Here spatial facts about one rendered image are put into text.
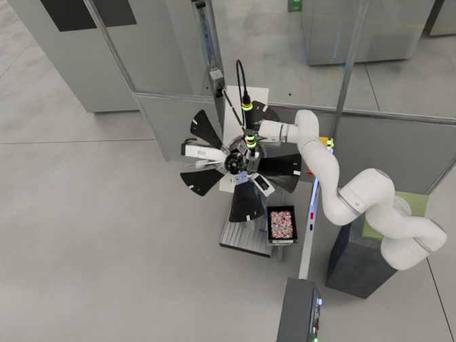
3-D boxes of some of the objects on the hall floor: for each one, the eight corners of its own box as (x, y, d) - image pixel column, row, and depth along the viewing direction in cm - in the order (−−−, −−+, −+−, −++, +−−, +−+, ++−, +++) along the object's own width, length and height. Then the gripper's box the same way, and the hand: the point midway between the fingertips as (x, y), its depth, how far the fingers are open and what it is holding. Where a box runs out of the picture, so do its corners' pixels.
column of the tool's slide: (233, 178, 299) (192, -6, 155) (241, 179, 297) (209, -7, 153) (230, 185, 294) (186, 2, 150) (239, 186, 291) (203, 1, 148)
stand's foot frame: (238, 189, 290) (237, 185, 283) (283, 197, 277) (283, 193, 270) (220, 245, 257) (218, 242, 250) (270, 258, 244) (270, 255, 237)
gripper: (287, 114, 132) (249, 110, 137) (280, 140, 123) (240, 135, 128) (286, 125, 138) (250, 121, 143) (280, 151, 129) (241, 146, 134)
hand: (250, 128), depth 135 cm, fingers closed on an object, 4 cm apart
